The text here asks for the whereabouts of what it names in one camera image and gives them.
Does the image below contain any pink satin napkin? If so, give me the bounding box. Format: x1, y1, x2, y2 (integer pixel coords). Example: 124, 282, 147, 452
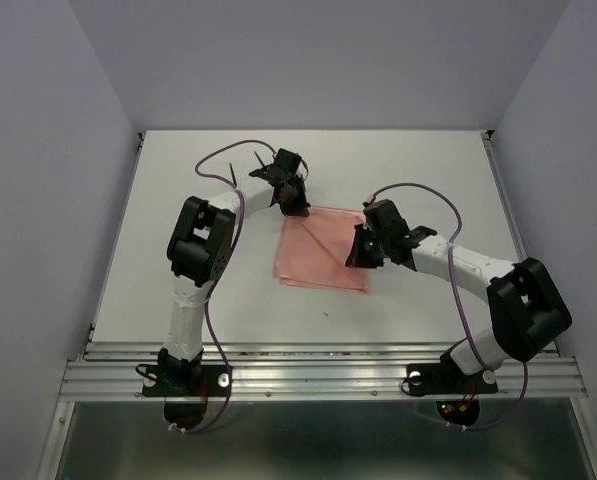
275, 206, 370, 294

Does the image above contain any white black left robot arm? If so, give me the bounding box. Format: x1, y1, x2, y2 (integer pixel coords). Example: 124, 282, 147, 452
158, 149, 309, 394

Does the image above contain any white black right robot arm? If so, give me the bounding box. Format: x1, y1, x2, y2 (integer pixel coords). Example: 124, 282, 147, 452
345, 200, 572, 390

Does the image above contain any black fork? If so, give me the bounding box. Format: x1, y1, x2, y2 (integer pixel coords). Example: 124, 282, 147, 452
254, 151, 266, 168

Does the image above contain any black spoon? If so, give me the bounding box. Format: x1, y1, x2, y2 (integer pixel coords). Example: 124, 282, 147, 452
229, 162, 238, 188

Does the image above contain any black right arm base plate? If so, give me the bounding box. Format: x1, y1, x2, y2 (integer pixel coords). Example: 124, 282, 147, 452
400, 363, 498, 397

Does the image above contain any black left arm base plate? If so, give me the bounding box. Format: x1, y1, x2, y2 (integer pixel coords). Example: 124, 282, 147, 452
136, 364, 231, 398

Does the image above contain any aluminium frame rail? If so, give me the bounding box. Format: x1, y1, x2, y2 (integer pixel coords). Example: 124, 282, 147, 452
59, 342, 587, 402

